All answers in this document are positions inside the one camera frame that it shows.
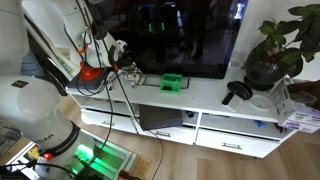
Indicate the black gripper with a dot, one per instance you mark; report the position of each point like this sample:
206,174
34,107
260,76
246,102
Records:
126,58

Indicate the grey striped cream towel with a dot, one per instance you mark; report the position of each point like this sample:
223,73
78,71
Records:
133,80

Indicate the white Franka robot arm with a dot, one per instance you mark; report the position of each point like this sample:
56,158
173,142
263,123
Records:
36,110

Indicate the white TV stand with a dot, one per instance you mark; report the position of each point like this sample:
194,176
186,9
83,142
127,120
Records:
206,93

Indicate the white sunglasses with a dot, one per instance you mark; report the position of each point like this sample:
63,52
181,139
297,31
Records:
109,86

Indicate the red hat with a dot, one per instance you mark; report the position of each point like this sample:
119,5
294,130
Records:
90,74

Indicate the green plastic bin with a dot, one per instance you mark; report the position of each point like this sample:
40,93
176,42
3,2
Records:
170,87

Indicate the black set-top device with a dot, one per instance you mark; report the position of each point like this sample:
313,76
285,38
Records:
160,116

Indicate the paper with green print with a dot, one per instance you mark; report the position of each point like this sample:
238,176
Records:
66,63

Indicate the black flat screen TV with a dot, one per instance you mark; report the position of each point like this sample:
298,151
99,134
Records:
186,40

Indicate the small black box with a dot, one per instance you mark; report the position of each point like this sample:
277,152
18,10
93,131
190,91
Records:
190,114

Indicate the green lit robot platform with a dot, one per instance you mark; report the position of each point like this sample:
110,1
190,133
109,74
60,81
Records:
106,160

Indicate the small white flat device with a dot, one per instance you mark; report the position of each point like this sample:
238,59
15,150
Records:
235,104

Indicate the red stop button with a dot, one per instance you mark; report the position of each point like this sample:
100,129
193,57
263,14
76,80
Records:
48,156

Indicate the green plant in dark pot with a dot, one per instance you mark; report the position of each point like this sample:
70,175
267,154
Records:
263,70

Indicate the white round dish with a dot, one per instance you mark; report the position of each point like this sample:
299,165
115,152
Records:
260,102

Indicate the grey patterned rug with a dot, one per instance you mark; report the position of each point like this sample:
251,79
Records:
8,140

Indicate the small blue object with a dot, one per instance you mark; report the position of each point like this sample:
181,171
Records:
260,123

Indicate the white printed cardboard box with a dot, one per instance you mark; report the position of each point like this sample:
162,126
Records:
283,103

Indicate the dark brown object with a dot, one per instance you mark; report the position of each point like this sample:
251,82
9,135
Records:
306,88

